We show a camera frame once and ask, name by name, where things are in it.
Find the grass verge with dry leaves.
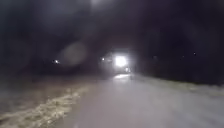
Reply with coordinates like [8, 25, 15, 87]
[0, 75, 101, 128]

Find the grey asphalt path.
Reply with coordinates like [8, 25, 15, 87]
[54, 73, 224, 128]

